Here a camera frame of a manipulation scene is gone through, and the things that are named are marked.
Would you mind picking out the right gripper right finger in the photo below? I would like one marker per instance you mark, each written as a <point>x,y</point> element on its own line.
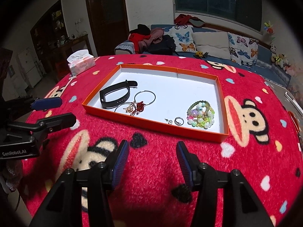
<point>241,205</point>

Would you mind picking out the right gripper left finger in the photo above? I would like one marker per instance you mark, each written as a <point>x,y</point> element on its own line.
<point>63,204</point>

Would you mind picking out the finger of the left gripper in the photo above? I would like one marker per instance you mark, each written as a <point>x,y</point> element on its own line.
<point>46,103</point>
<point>58,122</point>

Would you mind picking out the gold chain charm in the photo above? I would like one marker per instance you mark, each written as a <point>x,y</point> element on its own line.
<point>130,109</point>

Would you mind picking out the black smart wristband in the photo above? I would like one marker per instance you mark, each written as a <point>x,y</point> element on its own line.
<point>116,94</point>

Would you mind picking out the silver hoop with red charm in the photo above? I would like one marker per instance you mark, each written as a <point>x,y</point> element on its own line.
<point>142,99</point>

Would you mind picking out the small pearl earring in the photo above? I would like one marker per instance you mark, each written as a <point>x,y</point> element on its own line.
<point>169,121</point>

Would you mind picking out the silver bangle with pearl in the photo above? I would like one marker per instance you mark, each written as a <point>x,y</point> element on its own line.
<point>124,105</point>

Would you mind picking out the pink tissue pack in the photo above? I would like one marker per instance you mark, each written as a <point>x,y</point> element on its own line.
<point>80,61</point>

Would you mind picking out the dark wooden side table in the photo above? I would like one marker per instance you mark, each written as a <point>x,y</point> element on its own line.
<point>64,51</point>

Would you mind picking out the red monkey print blanket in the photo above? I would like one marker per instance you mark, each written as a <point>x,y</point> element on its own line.
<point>262,143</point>

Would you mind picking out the orange white shallow tray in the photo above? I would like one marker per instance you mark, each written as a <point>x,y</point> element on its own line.
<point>176,90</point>

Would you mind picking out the pile of clothes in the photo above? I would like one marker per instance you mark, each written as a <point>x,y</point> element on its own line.
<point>152,41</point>

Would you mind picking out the dark wooden door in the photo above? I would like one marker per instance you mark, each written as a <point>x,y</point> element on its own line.
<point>108,23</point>

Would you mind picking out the yellow toy vehicle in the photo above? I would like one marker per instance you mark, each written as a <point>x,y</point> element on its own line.
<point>201,55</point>

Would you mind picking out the right butterfly pillow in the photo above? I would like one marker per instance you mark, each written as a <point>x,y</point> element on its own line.
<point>243,50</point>

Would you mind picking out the butterfly pillow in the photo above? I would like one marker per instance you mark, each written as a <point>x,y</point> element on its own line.
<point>182,36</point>
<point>243,50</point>

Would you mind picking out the plush toys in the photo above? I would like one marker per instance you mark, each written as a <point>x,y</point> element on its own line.
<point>280,60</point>

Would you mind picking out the blue sofa bed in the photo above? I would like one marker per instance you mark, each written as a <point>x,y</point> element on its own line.
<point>262,66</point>

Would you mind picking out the beige pillow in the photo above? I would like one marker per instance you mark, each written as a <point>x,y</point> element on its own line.
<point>215,43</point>

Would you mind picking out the left butterfly pillow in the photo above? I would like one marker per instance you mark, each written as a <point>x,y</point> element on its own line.
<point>182,36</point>

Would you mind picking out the red cloth on sill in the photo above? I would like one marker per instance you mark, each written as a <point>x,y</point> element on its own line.
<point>183,19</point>

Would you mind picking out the colourful pinwheel flower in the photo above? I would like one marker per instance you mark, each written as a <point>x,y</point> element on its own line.
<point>268,27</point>

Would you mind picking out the dark window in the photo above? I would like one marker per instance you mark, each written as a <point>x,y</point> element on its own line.
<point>245,12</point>

